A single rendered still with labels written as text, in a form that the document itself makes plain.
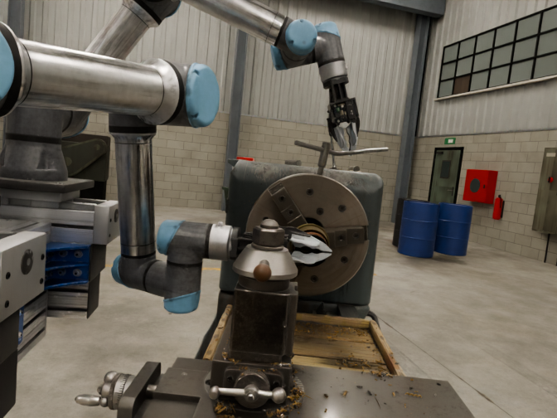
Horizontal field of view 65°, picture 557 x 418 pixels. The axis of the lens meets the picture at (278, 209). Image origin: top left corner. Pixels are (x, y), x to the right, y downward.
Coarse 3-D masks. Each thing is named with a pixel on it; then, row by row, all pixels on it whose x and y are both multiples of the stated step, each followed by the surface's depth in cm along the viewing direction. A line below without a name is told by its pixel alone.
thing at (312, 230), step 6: (300, 228) 101; (306, 228) 99; (312, 228) 99; (318, 228) 101; (312, 234) 96; (318, 234) 97; (324, 234) 100; (324, 240) 96; (294, 246) 97; (312, 264) 97; (318, 264) 97
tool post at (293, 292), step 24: (240, 288) 51; (264, 288) 50; (288, 288) 53; (240, 312) 50; (264, 312) 50; (288, 312) 51; (240, 336) 51; (264, 336) 51; (288, 336) 51; (264, 360) 51
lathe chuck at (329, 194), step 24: (264, 192) 110; (288, 192) 110; (312, 192) 110; (336, 192) 110; (264, 216) 112; (312, 216) 110; (336, 216) 110; (360, 216) 110; (336, 264) 111; (360, 264) 111; (312, 288) 112; (336, 288) 112
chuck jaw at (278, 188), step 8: (280, 184) 110; (272, 192) 110; (280, 192) 106; (280, 200) 106; (288, 200) 106; (280, 208) 106; (288, 208) 104; (296, 208) 104; (288, 216) 104; (296, 216) 104; (288, 224) 102; (296, 224) 102
